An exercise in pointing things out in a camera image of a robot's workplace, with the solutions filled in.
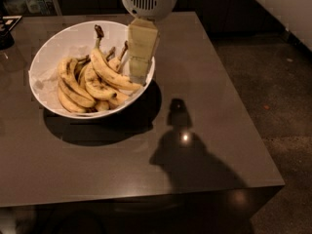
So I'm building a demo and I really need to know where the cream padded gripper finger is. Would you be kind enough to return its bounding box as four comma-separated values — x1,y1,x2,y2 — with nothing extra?
128,19,160,85

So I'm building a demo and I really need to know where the long yellow banana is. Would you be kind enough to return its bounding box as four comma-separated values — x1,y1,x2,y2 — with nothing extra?
91,24,141,91

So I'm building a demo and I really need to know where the banana with upright stem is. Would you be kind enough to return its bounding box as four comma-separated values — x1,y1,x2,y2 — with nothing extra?
108,42,128,72

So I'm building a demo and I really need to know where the white bowl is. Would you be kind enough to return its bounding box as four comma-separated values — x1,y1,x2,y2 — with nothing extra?
29,20,155,119

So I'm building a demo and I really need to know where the middle yellow banana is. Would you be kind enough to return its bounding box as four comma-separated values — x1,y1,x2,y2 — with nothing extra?
84,63,117,100

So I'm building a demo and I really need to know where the small bottom banana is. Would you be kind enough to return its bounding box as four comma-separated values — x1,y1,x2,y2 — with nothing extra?
95,100,109,112

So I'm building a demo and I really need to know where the left spotted yellow banana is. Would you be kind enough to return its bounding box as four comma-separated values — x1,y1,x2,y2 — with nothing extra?
58,57,96,108

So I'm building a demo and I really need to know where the lower left yellow banana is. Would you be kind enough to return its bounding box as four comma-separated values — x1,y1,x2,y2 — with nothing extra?
58,87,87,113

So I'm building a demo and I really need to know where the shelf with bottles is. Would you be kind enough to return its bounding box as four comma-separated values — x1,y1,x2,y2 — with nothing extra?
0,0,61,17

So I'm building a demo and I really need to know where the black object at left edge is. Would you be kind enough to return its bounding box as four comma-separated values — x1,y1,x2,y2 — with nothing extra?
0,16,21,50

